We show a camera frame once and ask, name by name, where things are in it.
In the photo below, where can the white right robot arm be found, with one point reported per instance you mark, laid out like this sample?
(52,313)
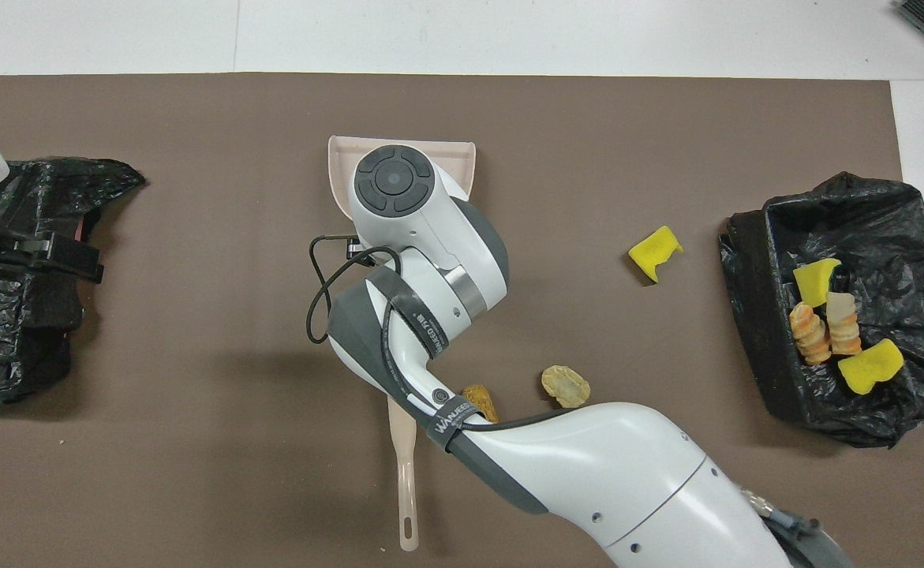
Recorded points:
(627,473)

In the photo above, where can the brown table mat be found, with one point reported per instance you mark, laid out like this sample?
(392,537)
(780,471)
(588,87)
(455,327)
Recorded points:
(193,473)

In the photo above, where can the bin with black bag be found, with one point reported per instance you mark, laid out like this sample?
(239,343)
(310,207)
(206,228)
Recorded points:
(4,347)
(903,237)

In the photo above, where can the pale foam piece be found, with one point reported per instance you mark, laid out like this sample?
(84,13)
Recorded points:
(844,325)
(565,386)
(810,335)

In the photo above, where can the brown bread roll toy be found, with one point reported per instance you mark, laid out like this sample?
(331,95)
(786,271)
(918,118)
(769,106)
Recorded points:
(479,398)

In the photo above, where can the beige plastic dustpan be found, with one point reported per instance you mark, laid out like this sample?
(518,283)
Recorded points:
(339,158)

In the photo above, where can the yellow sponge piece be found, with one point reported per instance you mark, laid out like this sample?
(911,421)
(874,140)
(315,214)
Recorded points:
(870,367)
(815,278)
(651,251)

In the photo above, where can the beige hand brush black bristles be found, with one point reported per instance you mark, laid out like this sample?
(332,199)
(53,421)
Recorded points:
(406,489)

